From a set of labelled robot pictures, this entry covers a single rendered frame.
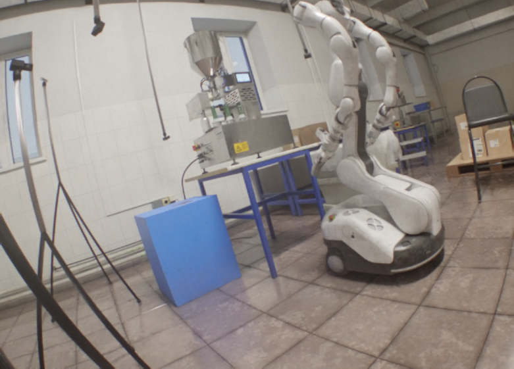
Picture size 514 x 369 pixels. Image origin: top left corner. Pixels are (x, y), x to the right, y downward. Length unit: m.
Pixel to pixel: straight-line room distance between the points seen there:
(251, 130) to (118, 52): 2.29
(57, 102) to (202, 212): 2.25
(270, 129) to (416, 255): 1.28
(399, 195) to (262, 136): 1.03
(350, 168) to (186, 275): 1.16
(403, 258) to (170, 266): 1.29
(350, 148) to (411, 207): 0.45
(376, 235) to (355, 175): 0.34
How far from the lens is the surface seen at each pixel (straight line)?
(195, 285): 1.85
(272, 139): 2.00
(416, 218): 1.38
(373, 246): 1.36
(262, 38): 4.82
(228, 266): 1.92
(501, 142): 3.39
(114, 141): 3.28
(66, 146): 3.26
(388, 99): 1.66
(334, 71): 1.48
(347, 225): 1.39
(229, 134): 1.82
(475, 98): 2.71
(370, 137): 1.74
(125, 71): 3.59
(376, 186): 1.43
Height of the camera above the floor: 0.74
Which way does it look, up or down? 3 degrees down
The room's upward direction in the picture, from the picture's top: 15 degrees counter-clockwise
